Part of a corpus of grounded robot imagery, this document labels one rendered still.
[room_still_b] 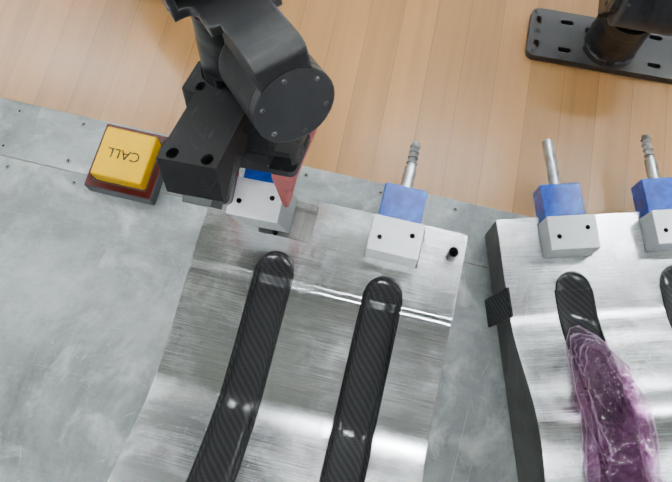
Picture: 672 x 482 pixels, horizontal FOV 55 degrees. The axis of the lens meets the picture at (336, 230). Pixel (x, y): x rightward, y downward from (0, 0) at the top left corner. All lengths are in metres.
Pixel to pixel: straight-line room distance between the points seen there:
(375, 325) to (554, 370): 0.17
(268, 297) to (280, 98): 0.28
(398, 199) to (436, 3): 0.33
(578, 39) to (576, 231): 0.29
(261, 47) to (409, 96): 0.44
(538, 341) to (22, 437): 0.54
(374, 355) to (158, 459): 0.21
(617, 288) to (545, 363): 0.12
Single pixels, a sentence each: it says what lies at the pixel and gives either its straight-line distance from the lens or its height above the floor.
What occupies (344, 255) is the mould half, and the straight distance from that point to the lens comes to 0.63.
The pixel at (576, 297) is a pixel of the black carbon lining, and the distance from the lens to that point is 0.71.
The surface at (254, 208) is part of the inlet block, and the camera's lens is 0.59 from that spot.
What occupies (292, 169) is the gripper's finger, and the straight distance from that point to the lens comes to 0.52.
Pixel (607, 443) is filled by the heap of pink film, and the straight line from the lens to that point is 0.62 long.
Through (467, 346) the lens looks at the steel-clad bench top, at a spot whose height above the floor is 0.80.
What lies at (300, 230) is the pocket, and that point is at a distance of 0.67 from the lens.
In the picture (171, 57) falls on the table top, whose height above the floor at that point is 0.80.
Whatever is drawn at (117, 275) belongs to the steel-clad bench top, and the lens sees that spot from 0.76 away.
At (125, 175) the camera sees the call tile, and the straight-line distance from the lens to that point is 0.75.
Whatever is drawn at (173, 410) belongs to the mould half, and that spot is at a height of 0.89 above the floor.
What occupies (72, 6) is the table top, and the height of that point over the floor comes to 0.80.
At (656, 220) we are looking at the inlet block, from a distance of 0.73.
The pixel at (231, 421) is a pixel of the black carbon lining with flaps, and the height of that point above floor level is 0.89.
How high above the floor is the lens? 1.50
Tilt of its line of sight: 73 degrees down
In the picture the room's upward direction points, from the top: straight up
